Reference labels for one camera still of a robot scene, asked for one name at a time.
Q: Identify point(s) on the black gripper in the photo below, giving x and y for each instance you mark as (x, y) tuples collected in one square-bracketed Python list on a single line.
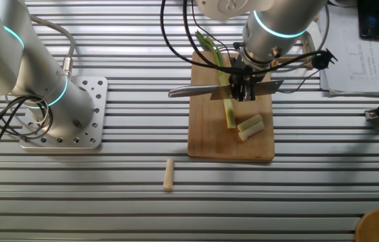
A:
[(240, 75)]

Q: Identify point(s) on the steel cleaver knife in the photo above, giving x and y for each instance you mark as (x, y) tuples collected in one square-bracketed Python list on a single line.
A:
[(193, 90)]

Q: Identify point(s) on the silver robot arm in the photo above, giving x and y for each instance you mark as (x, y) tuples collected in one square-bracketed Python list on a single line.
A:
[(1, 50)]

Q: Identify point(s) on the long scallion with green top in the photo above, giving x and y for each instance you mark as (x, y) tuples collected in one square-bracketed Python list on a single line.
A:
[(230, 114)]

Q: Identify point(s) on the pale green scallion piece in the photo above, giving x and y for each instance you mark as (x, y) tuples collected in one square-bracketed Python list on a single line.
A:
[(250, 122)]

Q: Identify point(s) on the short white scallion piece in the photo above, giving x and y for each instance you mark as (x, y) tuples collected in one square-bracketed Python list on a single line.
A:
[(251, 131)]

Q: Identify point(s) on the wooden cutting board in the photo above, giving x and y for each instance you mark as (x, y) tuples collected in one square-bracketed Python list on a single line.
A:
[(209, 141)]

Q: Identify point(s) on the white scallion root end piece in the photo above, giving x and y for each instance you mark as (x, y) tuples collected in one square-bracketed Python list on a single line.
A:
[(168, 174)]

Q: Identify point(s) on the white paper sheets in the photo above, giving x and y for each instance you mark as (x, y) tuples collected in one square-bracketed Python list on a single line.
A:
[(361, 67)]

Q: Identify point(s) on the black smartphone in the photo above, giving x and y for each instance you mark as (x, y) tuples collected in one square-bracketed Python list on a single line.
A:
[(371, 20)]

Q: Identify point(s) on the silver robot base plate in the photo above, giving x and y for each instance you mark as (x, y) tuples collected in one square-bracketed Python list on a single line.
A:
[(97, 87)]

